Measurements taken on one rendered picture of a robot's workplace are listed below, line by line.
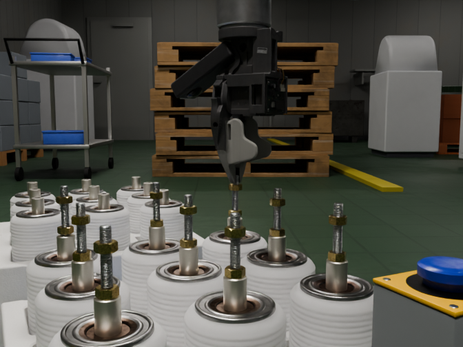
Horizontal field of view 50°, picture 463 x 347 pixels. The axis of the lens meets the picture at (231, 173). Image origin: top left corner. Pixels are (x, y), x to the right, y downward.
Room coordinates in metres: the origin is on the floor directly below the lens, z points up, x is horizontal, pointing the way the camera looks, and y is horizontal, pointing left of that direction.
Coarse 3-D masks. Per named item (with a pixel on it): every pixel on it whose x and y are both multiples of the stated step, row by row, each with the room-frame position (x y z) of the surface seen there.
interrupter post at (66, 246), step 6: (60, 234) 0.61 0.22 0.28; (72, 234) 0.61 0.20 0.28; (60, 240) 0.59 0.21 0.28; (66, 240) 0.59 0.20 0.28; (72, 240) 0.60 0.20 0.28; (60, 246) 0.59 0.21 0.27; (66, 246) 0.59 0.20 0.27; (72, 246) 0.60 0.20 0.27; (60, 252) 0.59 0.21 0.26; (66, 252) 0.59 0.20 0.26; (72, 252) 0.60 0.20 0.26; (60, 258) 0.59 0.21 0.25; (66, 258) 0.59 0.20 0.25; (72, 258) 0.60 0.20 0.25
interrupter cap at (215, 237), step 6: (210, 234) 0.72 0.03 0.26; (216, 234) 0.72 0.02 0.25; (222, 234) 0.72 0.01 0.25; (246, 234) 0.72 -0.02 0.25; (252, 234) 0.72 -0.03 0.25; (258, 234) 0.72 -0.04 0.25; (216, 240) 0.68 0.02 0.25; (222, 240) 0.68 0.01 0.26; (228, 240) 0.68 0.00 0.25; (240, 240) 0.68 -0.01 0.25; (246, 240) 0.69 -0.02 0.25; (252, 240) 0.68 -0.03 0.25; (258, 240) 0.69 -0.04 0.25
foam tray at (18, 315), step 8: (8, 304) 0.63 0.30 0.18; (16, 304) 0.63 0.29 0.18; (24, 304) 0.63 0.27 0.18; (8, 312) 0.61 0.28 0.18; (16, 312) 0.61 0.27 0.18; (24, 312) 0.61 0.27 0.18; (8, 320) 0.58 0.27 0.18; (16, 320) 0.58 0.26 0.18; (24, 320) 0.58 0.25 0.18; (8, 328) 0.56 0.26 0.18; (16, 328) 0.56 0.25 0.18; (24, 328) 0.56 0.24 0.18; (8, 336) 0.54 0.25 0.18; (16, 336) 0.54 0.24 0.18; (24, 336) 0.54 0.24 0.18; (32, 336) 0.54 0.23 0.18; (288, 336) 0.54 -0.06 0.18; (8, 344) 0.52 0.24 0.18; (16, 344) 0.52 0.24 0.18; (24, 344) 0.52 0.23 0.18; (32, 344) 0.52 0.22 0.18; (288, 344) 0.53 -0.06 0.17
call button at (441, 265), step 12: (420, 264) 0.33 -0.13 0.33; (432, 264) 0.32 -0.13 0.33; (444, 264) 0.32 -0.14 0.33; (456, 264) 0.32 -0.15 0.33; (420, 276) 0.32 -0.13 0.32; (432, 276) 0.31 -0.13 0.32; (444, 276) 0.31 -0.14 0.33; (456, 276) 0.31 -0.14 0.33; (444, 288) 0.31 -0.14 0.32; (456, 288) 0.31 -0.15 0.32
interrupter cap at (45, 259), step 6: (48, 252) 0.62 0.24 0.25; (54, 252) 0.62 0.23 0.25; (36, 258) 0.59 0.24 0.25; (42, 258) 0.60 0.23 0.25; (48, 258) 0.60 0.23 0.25; (54, 258) 0.61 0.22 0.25; (96, 258) 0.61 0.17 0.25; (42, 264) 0.57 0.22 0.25; (48, 264) 0.57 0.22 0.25; (54, 264) 0.57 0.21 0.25; (60, 264) 0.57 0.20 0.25; (66, 264) 0.57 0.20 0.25
